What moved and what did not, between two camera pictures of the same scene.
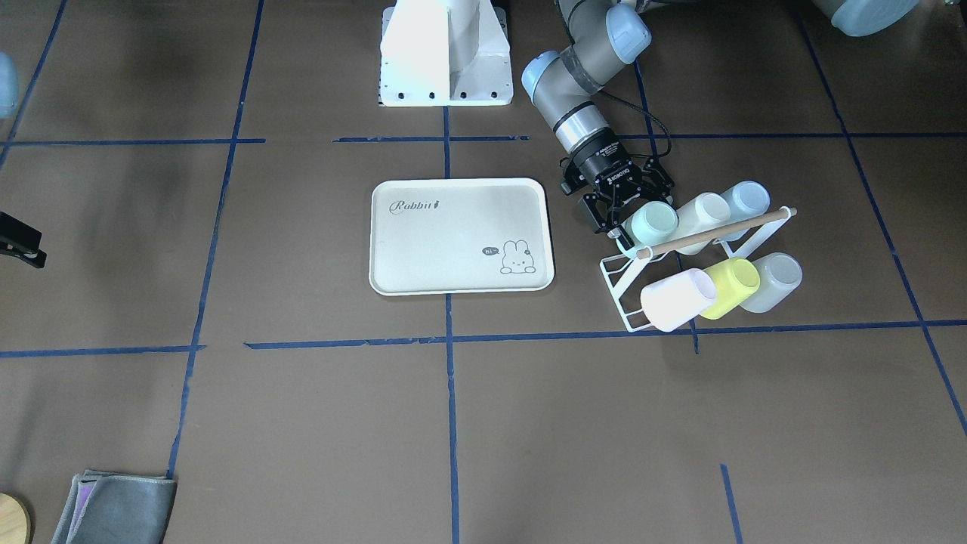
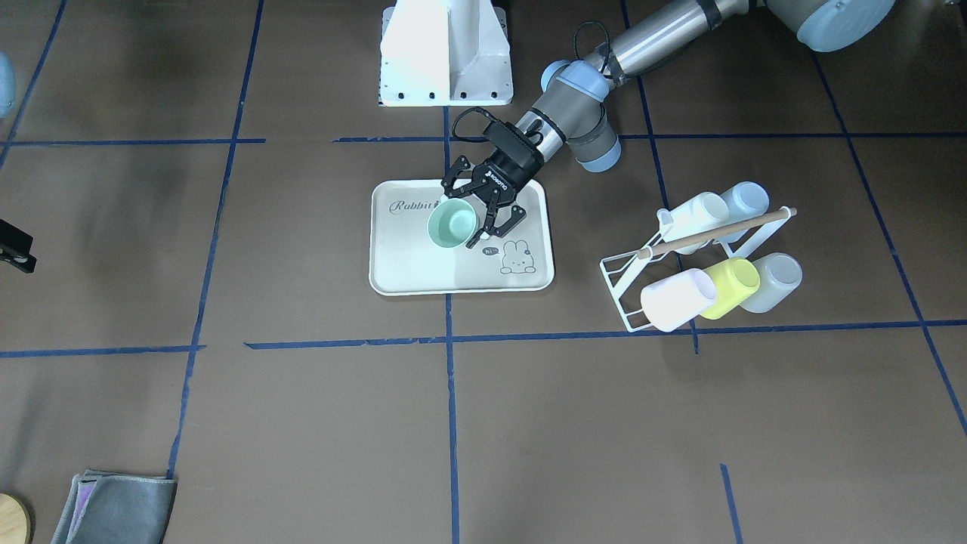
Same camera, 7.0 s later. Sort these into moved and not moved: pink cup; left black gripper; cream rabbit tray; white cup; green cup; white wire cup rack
Moved: left black gripper; green cup
Not moved: white cup; cream rabbit tray; pink cup; white wire cup rack
